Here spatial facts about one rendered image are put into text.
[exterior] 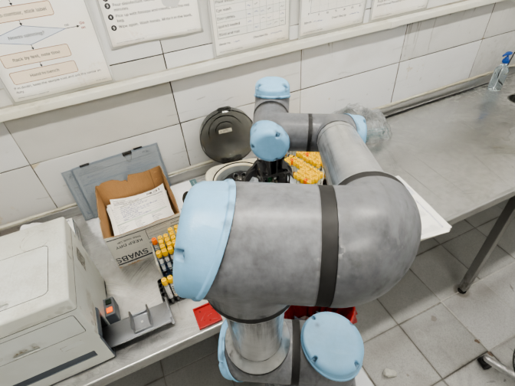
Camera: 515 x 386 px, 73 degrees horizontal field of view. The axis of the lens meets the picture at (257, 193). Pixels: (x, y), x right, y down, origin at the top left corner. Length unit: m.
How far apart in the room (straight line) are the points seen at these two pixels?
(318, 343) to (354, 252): 0.40
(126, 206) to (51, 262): 0.49
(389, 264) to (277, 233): 0.10
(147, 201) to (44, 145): 0.38
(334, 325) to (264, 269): 0.43
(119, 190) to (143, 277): 0.36
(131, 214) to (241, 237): 1.05
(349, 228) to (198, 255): 0.13
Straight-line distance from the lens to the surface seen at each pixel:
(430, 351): 2.09
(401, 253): 0.32
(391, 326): 2.09
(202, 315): 1.08
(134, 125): 1.34
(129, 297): 1.18
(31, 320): 0.90
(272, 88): 0.74
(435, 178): 1.55
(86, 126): 1.32
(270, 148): 0.66
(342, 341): 0.70
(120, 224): 1.31
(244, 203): 0.30
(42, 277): 0.93
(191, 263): 0.30
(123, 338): 1.07
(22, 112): 1.26
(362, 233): 0.30
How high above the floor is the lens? 1.80
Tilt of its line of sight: 42 degrees down
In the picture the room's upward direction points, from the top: 5 degrees counter-clockwise
